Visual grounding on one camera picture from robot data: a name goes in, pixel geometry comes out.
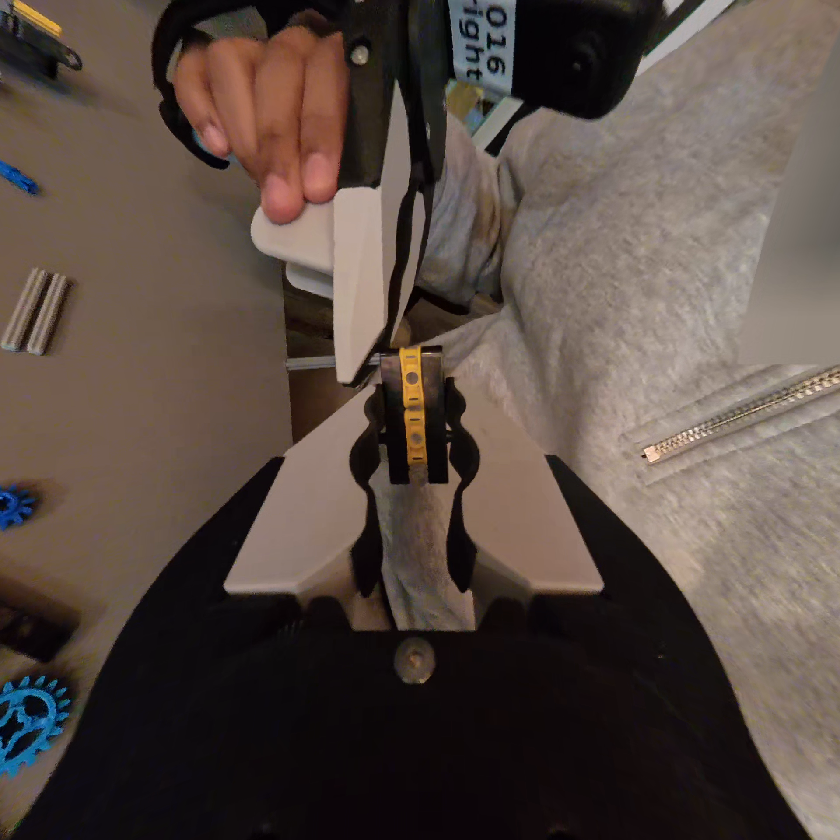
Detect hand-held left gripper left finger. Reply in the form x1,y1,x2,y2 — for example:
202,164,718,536
223,384,387,618

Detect long black lego beam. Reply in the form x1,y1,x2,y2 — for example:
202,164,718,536
0,600,81,664

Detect person's right hand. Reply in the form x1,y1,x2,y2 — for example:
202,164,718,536
172,26,350,227

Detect person's grey hoodie torso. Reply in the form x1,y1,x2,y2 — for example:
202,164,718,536
377,0,840,840

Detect person's right forearm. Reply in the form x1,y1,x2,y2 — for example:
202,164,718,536
416,108,526,312

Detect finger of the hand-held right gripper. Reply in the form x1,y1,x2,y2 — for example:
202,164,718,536
333,82,413,388
387,185,437,350

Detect black lego frame assembly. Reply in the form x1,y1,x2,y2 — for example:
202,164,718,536
0,0,85,81

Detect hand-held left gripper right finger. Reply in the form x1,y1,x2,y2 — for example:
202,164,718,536
446,377,605,619

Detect black yellow lego assembly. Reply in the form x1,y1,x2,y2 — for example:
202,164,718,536
379,346,451,486

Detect single blue lego pin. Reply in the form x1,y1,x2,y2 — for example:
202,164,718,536
0,159,42,196

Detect small blue lego gear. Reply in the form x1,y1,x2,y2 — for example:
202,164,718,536
0,483,38,532

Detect large blue lego gear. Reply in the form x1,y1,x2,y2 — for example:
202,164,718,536
0,676,73,780

